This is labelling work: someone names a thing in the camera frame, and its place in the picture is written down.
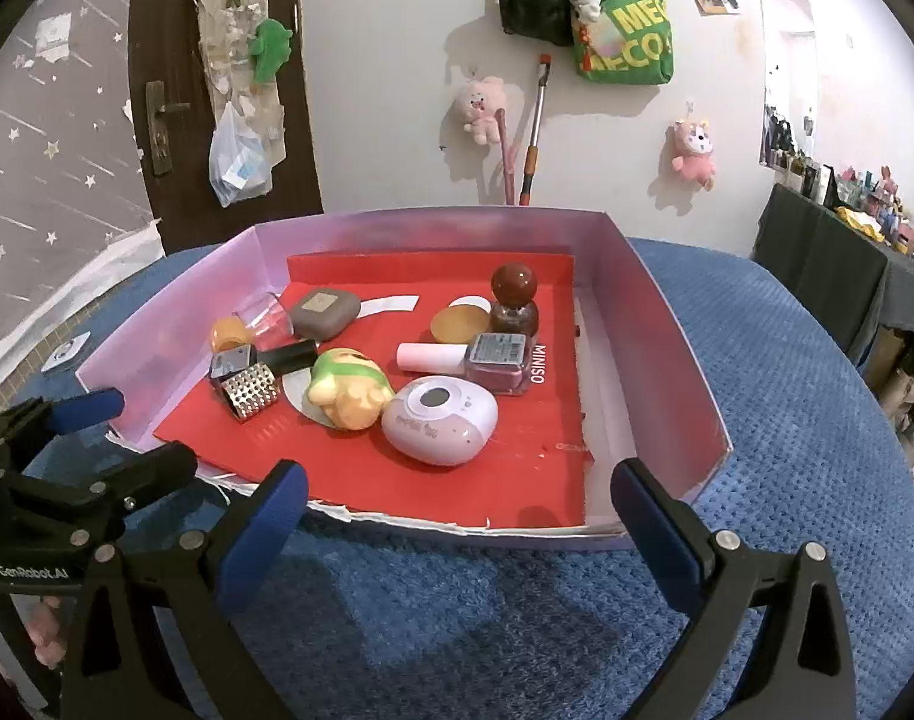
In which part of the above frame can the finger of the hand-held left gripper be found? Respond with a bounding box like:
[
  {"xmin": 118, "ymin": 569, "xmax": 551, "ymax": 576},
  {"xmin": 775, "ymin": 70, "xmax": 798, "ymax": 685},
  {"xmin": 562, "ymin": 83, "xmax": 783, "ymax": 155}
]
[
  {"xmin": 22, "ymin": 441, "xmax": 199, "ymax": 548},
  {"xmin": 0, "ymin": 388, "xmax": 125, "ymax": 466}
]

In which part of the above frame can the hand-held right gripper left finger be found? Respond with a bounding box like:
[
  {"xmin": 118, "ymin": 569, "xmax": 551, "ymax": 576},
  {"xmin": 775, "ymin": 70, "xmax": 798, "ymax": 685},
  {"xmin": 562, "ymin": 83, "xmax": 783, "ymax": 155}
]
[{"xmin": 58, "ymin": 460, "xmax": 309, "ymax": 720}]

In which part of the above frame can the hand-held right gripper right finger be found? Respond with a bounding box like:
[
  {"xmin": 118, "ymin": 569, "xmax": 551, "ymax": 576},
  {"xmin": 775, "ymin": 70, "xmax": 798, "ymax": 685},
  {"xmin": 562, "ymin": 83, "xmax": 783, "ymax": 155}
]
[{"xmin": 611, "ymin": 457, "xmax": 857, "ymax": 720}]

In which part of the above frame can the orange round soap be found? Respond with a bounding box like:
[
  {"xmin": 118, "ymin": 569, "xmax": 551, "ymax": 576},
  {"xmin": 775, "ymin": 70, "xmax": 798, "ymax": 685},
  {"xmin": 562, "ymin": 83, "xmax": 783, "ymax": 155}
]
[
  {"xmin": 429, "ymin": 304, "xmax": 495, "ymax": 344},
  {"xmin": 209, "ymin": 317, "xmax": 254, "ymax": 353}
]

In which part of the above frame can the green yellow toy figure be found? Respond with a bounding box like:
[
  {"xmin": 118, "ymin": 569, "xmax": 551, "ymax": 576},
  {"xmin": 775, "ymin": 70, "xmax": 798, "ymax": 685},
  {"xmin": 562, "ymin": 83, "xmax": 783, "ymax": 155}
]
[{"xmin": 307, "ymin": 347, "xmax": 396, "ymax": 432}]

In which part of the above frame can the black square bottle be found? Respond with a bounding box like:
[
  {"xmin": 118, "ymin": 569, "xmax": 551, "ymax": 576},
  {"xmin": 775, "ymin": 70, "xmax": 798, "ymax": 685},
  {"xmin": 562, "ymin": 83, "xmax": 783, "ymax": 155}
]
[{"xmin": 208, "ymin": 340, "xmax": 319, "ymax": 383}]

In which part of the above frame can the purple cardboard box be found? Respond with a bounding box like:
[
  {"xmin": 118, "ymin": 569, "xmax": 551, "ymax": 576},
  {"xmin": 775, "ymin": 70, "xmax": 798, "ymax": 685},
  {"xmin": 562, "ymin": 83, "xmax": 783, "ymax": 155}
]
[{"xmin": 74, "ymin": 206, "xmax": 732, "ymax": 554}]

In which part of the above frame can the clear plastic cup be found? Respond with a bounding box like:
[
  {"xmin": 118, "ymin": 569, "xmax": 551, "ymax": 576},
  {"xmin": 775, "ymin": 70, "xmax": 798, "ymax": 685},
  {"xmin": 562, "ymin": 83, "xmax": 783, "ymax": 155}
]
[{"xmin": 232, "ymin": 291, "xmax": 294, "ymax": 342}]

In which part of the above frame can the pink oval device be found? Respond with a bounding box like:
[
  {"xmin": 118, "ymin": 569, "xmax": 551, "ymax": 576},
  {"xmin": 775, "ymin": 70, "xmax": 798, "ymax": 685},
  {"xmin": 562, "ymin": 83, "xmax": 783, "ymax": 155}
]
[{"xmin": 382, "ymin": 375, "xmax": 499, "ymax": 467}]

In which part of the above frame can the pink nail polish bottle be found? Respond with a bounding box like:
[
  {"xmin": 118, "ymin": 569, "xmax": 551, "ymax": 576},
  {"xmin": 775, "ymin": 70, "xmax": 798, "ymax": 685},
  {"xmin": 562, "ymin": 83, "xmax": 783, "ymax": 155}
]
[{"xmin": 395, "ymin": 331, "xmax": 537, "ymax": 397}]

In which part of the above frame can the glitter bottle brown ball cap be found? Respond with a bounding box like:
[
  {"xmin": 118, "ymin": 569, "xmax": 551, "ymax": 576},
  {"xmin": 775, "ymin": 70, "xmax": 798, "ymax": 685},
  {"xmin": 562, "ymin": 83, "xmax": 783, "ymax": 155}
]
[{"xmin": 488, "ymin": 261, "xmax": 540, "ymax": 338}]

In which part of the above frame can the person's left hand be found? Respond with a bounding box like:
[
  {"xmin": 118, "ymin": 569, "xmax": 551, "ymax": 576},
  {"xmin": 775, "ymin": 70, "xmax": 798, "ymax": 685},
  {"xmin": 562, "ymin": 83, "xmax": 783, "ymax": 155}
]
[{"xmin": 28, "ymin": 596, "xmax": 67, "ymax": 668}]

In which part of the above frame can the red paper liner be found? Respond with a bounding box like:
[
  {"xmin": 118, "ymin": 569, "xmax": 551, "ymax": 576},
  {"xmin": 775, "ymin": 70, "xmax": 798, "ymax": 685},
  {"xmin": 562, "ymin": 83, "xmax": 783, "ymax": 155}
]
[{"xmin": 153, "ymin": 251, "xmax": 597, "ymax": 530}]

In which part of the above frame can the clear plastic bag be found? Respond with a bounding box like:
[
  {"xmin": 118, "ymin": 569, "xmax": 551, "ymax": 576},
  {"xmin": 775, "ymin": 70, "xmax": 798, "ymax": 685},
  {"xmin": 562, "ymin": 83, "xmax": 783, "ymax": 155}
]
[{"xmin": 208, "ymin": 101, "xmax": 270, "ymax": 207}]

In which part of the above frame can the dark-clothed side table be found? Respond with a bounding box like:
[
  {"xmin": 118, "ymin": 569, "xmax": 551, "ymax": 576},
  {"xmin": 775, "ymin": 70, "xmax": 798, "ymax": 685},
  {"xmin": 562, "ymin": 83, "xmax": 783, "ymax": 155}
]
[{"xmin": 749, "ymin": 184, "xmax": 914, "ymax": 361}]

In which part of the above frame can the dark wooden door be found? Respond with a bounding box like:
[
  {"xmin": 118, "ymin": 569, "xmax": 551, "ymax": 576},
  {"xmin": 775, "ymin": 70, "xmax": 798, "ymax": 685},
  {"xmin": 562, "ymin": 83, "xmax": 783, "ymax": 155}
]
[{"xmin": 131, "ymin": 0, "xmax": 324, "ymax": 256}]

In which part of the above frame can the pink plush white face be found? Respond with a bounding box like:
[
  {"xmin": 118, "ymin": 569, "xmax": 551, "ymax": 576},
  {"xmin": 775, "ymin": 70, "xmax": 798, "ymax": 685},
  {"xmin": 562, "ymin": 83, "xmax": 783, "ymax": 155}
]
[{"xmin": 668, "ymin": 118, "xmax": 719, "ymax": 190}]

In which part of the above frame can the pink stick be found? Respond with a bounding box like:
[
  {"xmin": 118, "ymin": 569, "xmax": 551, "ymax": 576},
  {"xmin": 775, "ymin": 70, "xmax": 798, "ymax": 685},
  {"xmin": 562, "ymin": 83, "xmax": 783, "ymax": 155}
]
[{"xmin": 494, "ymin": 109, "xmax": 519, "ymax": 207}]

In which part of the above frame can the row of small trinkets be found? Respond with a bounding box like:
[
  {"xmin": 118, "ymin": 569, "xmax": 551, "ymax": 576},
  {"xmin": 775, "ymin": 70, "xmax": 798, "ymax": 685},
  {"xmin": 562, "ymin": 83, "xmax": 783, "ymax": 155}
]
[{"xmin": 760, "ymin": 101, "xmax": 914, "ymax": 256}]

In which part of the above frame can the hanging pocket organizer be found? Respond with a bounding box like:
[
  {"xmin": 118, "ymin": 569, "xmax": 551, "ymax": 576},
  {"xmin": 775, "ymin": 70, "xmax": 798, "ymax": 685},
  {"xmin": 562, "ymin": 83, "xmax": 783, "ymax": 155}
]
[{"xmin": 185, "ymin": 0, "xmax": 287, "ymax": 166}]

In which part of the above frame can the green plush toy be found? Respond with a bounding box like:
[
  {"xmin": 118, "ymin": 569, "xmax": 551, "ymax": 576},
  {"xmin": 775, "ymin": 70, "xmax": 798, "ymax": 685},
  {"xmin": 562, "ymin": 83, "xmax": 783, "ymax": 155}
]
[{"xmin": 248, "ymin": 19, "xmax": 293, "ymax": 83}]

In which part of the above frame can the pink bunny plush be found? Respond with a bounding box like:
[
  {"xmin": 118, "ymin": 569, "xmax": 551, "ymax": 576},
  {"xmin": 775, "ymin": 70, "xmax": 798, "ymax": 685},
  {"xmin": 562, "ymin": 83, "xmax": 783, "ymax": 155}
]
[{"xmin": 457, "ymin": 75, "xmax": 507, "ymax": 145}]

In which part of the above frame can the green tote bag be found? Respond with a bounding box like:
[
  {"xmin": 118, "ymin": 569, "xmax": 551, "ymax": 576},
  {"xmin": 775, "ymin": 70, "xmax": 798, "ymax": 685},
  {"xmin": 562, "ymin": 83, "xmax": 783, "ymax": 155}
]
[{"xmin": 573, "ymin": 0, "xmax": 675, "ymax": 85}]

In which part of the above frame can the white wireless charger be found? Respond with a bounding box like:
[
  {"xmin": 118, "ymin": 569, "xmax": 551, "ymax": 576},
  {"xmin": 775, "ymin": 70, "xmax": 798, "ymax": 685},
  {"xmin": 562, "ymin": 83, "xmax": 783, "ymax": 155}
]
[{"xmin": 41, "ymin": 334, "xmax": 91, "ymax": 372}]

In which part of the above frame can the brass door handle plate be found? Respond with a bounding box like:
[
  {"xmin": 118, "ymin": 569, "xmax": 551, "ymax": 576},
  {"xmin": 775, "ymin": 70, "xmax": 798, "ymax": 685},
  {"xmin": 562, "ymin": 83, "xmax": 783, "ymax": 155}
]
[{"xmin": 143, "ymin": 81, "xmax": 196, "ymax": 179}]

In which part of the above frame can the silver mop handle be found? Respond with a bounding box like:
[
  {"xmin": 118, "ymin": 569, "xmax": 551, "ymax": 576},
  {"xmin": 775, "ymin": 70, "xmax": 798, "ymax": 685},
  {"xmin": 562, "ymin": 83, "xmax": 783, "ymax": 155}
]
[{"xmin": 518, "ymin": 54, "xmax": 552, "ymax": 207}]

